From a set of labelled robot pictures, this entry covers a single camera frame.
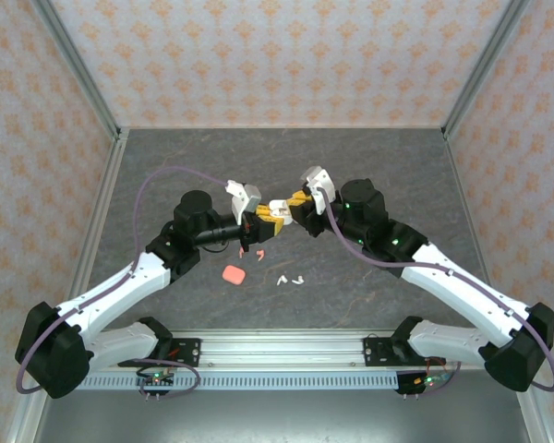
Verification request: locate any white earbud charging case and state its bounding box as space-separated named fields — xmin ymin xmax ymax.
xmin=268 ymin=198 xmax=293 ymax=221

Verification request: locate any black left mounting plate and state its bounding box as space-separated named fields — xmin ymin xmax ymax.
xmin=168 ymin=337 xmax=203 ymax=365

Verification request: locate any black mounting plate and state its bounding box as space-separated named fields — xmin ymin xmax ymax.
xmin=363 ymin=336 xmax=398 ymax=368
xmin=168 ymin=337 xmax=203 ymax=365

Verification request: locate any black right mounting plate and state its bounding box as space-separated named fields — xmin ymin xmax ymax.
xmin=363 ymin=336 xmax=398 ymax=368

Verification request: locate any left circuit board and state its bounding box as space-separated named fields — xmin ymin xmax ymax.
xmin=136 ymin=368 xmax=176 ymax=392

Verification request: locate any circuit board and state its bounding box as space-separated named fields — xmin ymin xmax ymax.
xmin=136 ymin=368 xmax=176 ymax=392
xmin=413 ymin=374 xmax=450 ymax=389

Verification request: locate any right circuit board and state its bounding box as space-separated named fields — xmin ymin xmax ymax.
xmin=413 ymin=374 xmax=450 ymax=389

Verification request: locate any grey metal front panel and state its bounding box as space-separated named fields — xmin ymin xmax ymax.
xmin=34 ymin=389 xmax=539 ymax=443

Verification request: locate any aluminium back floor rail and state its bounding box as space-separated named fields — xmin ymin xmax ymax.
xmin=119 ymin=123 xmax=447 ymax=131

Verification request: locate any aluminium floor rail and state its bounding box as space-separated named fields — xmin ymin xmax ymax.
xmin=119 ymin=123 xmax=447 ymax=131
xmin=6 ymin=128 xmax=130 ymax=443
xmin=441 ymin=128 xmax=553 ymax=443

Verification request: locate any aluminium left floor rail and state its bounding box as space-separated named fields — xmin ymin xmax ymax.
xmin=6 ymin=128 xmax=130 ymax=443

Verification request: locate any aluminium right floor rail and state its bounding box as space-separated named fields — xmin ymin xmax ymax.
xmin=441 ymin=128 xmax=553 ymax=443

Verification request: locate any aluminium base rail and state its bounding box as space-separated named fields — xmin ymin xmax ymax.
xmin=171 ymin=329 xmax=401 ymax=369

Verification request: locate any perforated metal cable tray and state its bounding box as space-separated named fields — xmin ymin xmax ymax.
xmin=80 ymin=371 xmax=401 ymax=391

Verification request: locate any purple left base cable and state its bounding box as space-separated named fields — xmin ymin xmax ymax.
xmin=131 ymin=357 xmax=201 ymax=399

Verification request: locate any aluminium left frame post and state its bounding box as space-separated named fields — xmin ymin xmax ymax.
xmin=30 ymin=0 xmax=124 ymax=139

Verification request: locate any aluminium frame post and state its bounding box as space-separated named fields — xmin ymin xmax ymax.
xmin=442 ymin=0 xmax=532 ymax=139
xmin=30 ymin=0 xmax=124 ymax=139

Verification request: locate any aluminium right frame post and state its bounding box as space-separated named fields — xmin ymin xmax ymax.
xmin=442 ymin=0 xmax=532 ymax=139

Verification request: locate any dark right base cable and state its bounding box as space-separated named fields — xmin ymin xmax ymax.
xmin=396 ymin=362 xmax=463 ymax=398

